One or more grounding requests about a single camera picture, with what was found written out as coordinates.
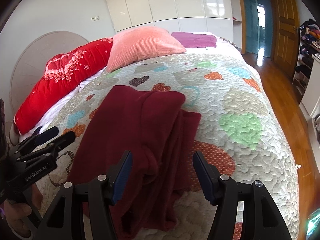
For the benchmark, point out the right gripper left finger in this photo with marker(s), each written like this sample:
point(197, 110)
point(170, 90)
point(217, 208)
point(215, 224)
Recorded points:
point(64, 217)

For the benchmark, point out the dark red sweater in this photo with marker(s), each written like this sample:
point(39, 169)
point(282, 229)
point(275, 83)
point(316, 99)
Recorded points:
point(159, 133)

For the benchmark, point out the clothes rack with clothes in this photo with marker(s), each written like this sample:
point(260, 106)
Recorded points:
point(308, 46)

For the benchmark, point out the person left hand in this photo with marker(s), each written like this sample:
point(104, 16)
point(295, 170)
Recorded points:
point(15, 213)

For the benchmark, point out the white bed sheet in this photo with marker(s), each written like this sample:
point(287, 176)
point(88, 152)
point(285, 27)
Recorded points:
point(50, 115)

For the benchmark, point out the colourful box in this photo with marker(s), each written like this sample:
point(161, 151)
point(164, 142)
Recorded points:
point(313, 226)

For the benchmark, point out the heart patterned quilt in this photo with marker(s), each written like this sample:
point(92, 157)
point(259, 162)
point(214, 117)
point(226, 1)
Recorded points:
point(238, 132)

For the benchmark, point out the round beige headboard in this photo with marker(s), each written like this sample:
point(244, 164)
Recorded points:
point(31, 64)

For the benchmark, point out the red floral bolster pillow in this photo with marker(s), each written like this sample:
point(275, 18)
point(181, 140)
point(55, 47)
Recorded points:
point(62, 74)

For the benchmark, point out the pink waffle pillow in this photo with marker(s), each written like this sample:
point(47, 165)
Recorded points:
point(140, 44)

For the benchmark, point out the white shelf unit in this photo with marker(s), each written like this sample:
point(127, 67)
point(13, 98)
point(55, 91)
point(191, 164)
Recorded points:
point(310, 102)

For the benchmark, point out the magenta blanket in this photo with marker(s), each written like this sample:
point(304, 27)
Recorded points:
point(190, 40)

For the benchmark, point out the wooden door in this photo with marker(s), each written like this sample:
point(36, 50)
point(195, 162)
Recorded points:
point(285, 35)

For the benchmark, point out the white glossy wardrobe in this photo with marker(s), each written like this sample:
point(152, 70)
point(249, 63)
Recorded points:
point(221, 17)

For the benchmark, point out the wall socket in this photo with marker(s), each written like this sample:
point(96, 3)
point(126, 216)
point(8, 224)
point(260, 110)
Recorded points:
point(95, 18)

